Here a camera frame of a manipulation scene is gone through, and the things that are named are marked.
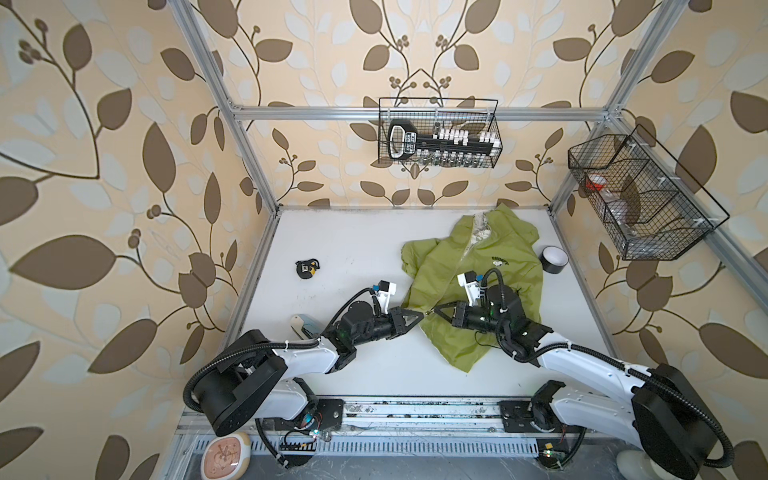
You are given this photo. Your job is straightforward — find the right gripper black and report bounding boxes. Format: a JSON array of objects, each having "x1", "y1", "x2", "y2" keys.
[{"x1": 434, "y1": 299, "x2": 507, "y2": 338}]

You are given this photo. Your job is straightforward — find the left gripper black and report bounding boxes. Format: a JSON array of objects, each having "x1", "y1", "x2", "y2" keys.
[{"x1": 350, "y1": 306, "x2": 424, "y2": 349}]

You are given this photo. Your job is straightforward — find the green jacket with patterned lining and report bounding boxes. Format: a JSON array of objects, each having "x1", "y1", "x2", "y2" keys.
[{"x1": 400, "y1": 203, "x2": 545, "y2": 373}]

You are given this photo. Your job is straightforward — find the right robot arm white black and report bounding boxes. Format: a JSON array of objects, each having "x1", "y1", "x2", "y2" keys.
[{"x1": 434, "y1": 285, "x2": 735, "y2": 479}]

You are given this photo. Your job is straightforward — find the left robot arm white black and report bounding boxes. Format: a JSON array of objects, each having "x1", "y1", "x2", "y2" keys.
[{"x1": 182, "y1": 299, "x2": 424, "y2": 467}]

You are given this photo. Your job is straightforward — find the small grey white block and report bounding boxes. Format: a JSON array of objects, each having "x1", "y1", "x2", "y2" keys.
[{"x1": 289, "y1": 314, "x2": 325, "y2": 339}]

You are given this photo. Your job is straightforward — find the grey tape roll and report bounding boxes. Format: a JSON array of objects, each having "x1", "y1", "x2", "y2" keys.
[{"x1": 539, "y1": 245, "x2": 569, "y2": 275}]

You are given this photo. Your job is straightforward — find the black yellow tape measure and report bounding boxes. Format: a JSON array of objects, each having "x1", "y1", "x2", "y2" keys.
[{"x1": 295, "y1": 259, "x2": 321, "y2": 280}]

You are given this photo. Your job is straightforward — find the red cap bottle in basket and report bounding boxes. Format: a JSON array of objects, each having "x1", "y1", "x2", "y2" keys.
[{"x1": 584, "y1": 173, "x2": 607, "y2": 194}]

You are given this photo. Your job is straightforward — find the pink white round device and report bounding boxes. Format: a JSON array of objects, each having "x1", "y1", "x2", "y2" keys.
[{"x1": 200, "y1": 432, "x2": 252, "y2": 480}]

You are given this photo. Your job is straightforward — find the white round device bottom right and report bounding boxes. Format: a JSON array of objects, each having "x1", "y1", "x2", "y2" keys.
[{"x1": 616, "y1": 450, "x2": 659, "y2": 480}]

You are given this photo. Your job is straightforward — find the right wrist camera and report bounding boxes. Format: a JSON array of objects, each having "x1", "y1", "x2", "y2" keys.
[{"x1": 457, "y1": 271, "x2": 482, "y2": 307}]

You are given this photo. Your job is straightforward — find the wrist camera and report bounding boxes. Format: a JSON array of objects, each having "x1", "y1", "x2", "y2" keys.
[
  {"x1": 457, "y1": 271, "x2": 482, "y2": 307},
  {"x1": 373, "y1": 280, "x2": 397, "y2": 311}
]

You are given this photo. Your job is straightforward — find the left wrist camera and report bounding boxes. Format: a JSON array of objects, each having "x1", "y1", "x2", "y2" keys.
[{"x1": 373, "y1": 280, "x2": 397, "y2": 311}]

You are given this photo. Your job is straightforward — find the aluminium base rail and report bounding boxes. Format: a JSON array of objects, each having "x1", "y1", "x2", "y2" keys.
[{"x1": 173, "y1": 394, "x2": 673, "y2": 458}]

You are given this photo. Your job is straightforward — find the black socket set rail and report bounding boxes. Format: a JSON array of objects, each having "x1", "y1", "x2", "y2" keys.
[{"x1": 384, "y1": 119, "x2": 503, "y2": 164}]

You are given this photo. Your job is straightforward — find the black wire basket back wall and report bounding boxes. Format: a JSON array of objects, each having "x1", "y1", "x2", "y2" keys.
[{"x1": 377, "y1": 96, "x2": 503, "y2": 169}]

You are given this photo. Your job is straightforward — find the black wire basket wall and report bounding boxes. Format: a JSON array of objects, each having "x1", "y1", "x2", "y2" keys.
[
  {"x1": 568, "y1": 125, "x2": 730, "y2": 261},
  {"x1": 377, "y1": 96, "x2": 503, "y2": 169}
]

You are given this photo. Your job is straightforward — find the black wire basket right wall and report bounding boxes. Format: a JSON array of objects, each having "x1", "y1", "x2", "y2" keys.
[{"x1": 568, "y1": 125, "x2": 730, "y2": 261}]

